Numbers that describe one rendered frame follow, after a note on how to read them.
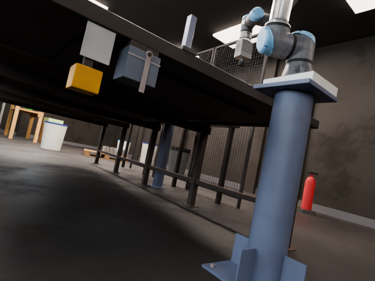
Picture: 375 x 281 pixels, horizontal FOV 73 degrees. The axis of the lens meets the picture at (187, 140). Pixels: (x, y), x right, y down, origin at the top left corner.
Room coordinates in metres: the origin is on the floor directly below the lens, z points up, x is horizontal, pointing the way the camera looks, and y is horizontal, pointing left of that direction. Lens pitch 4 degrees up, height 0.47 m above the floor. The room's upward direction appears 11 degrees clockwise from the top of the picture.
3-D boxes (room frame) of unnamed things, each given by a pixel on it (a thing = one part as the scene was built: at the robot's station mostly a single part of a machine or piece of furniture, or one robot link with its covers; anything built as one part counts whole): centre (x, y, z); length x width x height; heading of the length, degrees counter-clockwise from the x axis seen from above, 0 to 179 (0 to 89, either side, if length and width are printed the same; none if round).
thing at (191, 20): (3.43, 0.28, 1.20); 0.17 x 0.17 x 2.40; 37
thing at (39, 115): (8.08, 4.88, 1.01); 1.57 x 1.40 x 2.03; 37
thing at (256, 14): (1.44, -0.26, 1.35); 0.11 x 0.11 x 0.08; 10
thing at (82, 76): (0.86, 0.38, 0.74); 0.09 x 0.08 x 0.24; 127
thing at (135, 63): (0.97, 0.24, 0.77); 0.14 x 0.11 x 0.18; 127
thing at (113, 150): (6.95, 2.10, 0.16); 1.14 x 0.79 x 0.32; 117
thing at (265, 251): (1.15, -0.44, 0.44); 0.38 x 0.38 x 0.87; 38
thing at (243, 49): (1.55, -0.23, 1.20); 0.10 x 0.09 x 0.16; 28
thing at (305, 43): (1.16, -0.43, 1.07); 0.13 x 0.12 x 0.14; 100
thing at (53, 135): (6.26, 3.25, 0.33); 0.53 x 0.53 x 0.65
